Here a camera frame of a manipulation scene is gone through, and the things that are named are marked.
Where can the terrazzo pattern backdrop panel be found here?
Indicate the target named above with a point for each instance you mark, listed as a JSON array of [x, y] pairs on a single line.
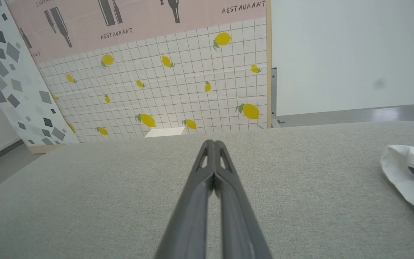
[[16, 90]]

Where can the grey fabric sofa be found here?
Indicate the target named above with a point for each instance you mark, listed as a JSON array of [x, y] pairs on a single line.
[[84, 198]]

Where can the lemon tile backdrop panel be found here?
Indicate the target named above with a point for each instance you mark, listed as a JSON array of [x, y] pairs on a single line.
[[178, 72]]

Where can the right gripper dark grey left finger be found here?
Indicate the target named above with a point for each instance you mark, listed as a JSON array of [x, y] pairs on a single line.
[[192, 201]]

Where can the white shirt with black sleeves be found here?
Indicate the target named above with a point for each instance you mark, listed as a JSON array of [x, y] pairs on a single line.
[[401, 172]]

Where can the grey metal panel bracket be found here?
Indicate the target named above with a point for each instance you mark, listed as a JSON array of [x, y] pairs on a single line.
[[274, 97]]

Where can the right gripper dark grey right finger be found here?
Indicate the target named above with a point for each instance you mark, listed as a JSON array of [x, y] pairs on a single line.
[[235, 216]]

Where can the small white box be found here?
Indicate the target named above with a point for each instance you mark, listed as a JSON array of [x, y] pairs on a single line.
[[164, 132]]

